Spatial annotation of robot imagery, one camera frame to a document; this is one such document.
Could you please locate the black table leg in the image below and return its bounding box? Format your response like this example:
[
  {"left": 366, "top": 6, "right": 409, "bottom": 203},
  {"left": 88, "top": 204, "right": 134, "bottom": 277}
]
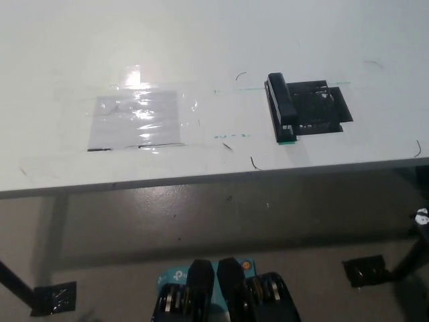
[
  {"left": 0, "top": 260, "right": 38, "bottom": 305},
  {"left": 389, "top": 231, "right": 429, "bottom": 282}
]

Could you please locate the clear plastic taped sheet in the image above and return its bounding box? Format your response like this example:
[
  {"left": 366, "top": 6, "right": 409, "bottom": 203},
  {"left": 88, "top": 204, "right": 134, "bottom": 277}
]
[{"left": 87, "top": 89, "right": 182, "bottom": 152}]

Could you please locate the clear plastic film sheet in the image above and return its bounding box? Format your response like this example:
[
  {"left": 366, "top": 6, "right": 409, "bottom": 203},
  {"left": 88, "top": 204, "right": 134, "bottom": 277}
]
[{"left": 55, "top": 63, "right": 202, "bottom": 156}]

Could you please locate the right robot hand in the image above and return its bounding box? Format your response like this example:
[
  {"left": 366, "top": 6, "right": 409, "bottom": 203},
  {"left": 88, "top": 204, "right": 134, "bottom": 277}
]
[{"left": 410, "top": 207, "right": 429, "bottom": 243}]

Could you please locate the robot torso black teal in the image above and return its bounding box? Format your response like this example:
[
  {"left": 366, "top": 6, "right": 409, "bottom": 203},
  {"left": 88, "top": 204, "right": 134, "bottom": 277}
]
[{"left": 149, "top": 256, "right": 302, "bottom": 322}]

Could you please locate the black desk stapler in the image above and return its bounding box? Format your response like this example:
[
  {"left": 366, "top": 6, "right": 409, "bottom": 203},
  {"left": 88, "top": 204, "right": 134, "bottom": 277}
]
[{"left": 264, "top": 72, "right": 299, "bottom": 144}]

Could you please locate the black tape mark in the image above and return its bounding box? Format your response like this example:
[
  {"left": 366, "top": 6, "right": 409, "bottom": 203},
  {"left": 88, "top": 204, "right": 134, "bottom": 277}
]
[{"left": 287, "top": 79, "right": 355, "bottom": 136}]

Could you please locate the grey table leg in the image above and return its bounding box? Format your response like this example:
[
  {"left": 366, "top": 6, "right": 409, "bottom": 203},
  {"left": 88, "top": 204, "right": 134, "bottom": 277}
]
[{"left": 32, "top": 193, "right": 70, "bottom": 286}]

